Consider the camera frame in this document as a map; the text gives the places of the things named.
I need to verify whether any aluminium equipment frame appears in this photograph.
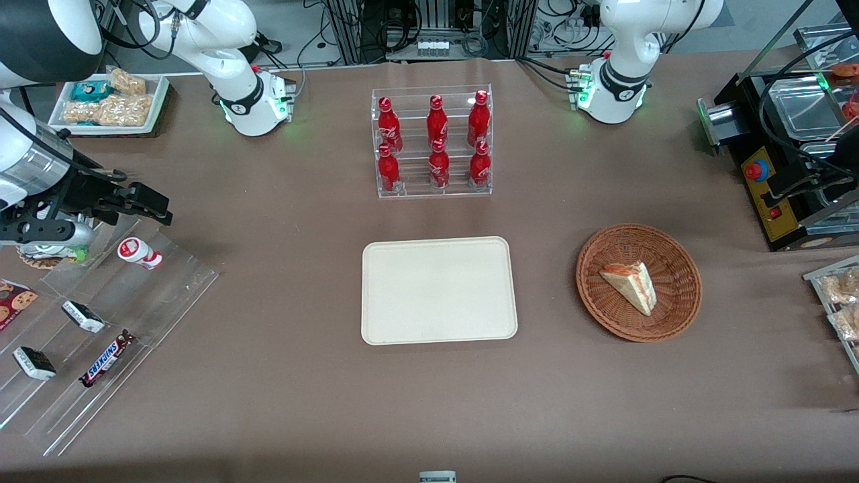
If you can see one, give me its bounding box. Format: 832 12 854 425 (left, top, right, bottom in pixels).
321 0 539 65

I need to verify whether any snickers chocolate bar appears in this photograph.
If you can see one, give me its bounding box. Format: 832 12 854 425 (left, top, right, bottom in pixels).
79 330 136 388

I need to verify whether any wrapped pastry packet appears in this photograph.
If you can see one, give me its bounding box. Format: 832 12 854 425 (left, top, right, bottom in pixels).
828 305 859 341
821 268 859 307

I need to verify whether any clear acrylic bottle rack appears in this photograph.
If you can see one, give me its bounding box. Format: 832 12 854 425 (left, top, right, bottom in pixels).
371 85 493 199

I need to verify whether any teal snack packet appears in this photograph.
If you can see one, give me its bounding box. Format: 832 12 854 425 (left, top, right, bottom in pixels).
70 80 112 103

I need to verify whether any grey tray with snacks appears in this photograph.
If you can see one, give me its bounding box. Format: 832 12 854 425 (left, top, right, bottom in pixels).
803 254 859 374

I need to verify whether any white red yogurt bottle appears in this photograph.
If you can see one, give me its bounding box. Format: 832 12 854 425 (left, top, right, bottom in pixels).
117 237 164 271

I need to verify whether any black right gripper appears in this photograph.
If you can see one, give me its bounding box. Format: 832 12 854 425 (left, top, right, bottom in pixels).
40 164 174 227

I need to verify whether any silver block with green light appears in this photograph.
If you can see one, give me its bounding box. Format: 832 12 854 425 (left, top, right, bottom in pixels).
697 97 747 156

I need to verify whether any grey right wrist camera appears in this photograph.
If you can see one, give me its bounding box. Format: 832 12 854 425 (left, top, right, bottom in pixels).
0 220 96 250

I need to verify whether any black white snack bar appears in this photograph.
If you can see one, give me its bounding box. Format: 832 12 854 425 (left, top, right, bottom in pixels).
62 300 106 334
12 346 57 382

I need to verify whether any brown wicker basket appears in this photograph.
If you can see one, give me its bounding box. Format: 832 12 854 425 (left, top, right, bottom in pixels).
576 223 703 343

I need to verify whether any beige plastic tray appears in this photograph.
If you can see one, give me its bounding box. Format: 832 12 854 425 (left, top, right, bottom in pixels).
361 236 519 346

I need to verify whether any clear acrylic tiered stand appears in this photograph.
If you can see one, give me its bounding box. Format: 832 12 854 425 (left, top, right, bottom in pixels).
0 213 221 458

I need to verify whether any chocolate chip cookie packet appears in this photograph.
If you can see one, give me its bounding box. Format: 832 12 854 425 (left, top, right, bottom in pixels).
0 278 39 333

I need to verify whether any steel food pan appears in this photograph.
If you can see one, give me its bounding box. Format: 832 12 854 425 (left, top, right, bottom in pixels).
794 22 854 69
799 140 859 234
767 76 841 140

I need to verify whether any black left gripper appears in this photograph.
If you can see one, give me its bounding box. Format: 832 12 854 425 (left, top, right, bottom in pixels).
765 131 859 209

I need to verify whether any black food warmer machine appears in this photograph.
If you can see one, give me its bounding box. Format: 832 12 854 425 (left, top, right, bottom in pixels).
713 67 859 253

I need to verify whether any triangular sandwich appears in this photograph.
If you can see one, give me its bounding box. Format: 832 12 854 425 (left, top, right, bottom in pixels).
599 260 657 317

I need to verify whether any red cola bottle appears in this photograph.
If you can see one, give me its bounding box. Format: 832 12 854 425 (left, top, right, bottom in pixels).
427 95 449 150
378 97 403 154
429 140 451 189
468 90 491 147
378 144 401 194
469 141 491 187

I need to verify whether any peanut brittle snack pack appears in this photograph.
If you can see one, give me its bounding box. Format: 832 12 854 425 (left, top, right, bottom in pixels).
63 101 101 125
97 94 154 127
107 67 148 97

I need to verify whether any white snack tray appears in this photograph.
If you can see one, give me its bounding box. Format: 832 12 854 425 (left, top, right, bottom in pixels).
48 72 170 136

